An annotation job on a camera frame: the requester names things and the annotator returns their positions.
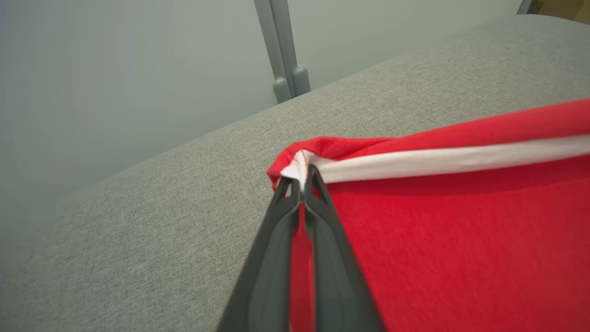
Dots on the grey fabric sofa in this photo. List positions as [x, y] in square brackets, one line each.
[138, 221]

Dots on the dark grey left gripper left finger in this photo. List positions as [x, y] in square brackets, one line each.
[272, 258]

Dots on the grey twin metal post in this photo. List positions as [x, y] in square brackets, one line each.
[283, 55]

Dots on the red basketball jersey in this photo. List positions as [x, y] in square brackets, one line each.
[461, 240]

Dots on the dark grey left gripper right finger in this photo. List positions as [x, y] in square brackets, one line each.
[334, 267]

